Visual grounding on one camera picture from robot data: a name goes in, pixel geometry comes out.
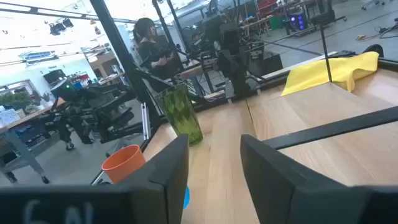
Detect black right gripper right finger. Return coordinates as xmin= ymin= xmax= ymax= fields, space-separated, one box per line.
xmin=240 ymin=134 xmax=398 ymax=224

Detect green faceted plastic tumbler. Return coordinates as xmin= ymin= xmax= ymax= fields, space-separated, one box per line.
xmin=154 ymin=83 xmax=204 ymax=146

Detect wooden workbench grey legs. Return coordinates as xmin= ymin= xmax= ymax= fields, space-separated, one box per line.
xmin=0 ymin=98 xmax=67 ymax=185

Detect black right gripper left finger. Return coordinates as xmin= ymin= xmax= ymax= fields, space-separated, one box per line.
xmin=0 ymin=134 xmax=190 ymax=224

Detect white metal bracket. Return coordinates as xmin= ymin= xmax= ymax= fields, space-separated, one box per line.
xmin=141 ymin=102 xmax=152 ymax=141

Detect orange plastic cup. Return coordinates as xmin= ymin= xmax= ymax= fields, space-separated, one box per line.
xmin=101 ymin=144 xmax=147 ymax=184

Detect yellow cloth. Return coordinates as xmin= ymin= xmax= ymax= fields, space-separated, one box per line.
xmin=281 ymin=51 xmax=381 ymax=96

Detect black wheeled office chair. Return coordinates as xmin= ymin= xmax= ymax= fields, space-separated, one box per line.
xmin=51 ymin=81 xmax=144 ymax=152

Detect black computer tower blue lights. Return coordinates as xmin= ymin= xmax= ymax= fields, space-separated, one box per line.
xmin=288 ymin=12 xmax=309 ymax=31

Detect black-framed wooden shelf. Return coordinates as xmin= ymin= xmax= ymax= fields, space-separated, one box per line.
xmin=245 ymin=24 xmax=398 ymax=187

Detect light blue plastic mug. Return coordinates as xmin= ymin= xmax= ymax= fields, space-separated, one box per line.
xmin=183 ymin=185 xmax=191 ymax=210

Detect person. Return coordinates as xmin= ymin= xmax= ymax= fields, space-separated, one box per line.
xmin=132 ymin=17 xmax=184 ymax=91

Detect black table frame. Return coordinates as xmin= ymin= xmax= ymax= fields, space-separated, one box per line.
xmin=89 ymin=0 xmax=218 ymax=150

